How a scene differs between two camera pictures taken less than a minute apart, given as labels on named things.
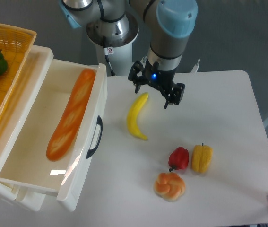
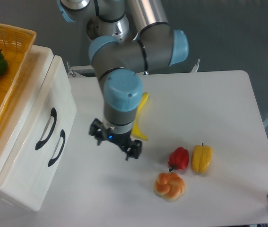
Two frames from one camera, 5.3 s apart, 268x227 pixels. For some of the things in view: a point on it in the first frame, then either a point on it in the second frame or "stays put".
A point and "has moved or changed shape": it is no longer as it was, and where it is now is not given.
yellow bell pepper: x=202 y=156 stays put
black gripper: x=163 y=80 → x=98 y=129
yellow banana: x=132 y=117 stays put
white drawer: x=26 y=165 has moved or changed shape
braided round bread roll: x=169 y=186 stays put
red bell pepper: x=178 y=159 stays put
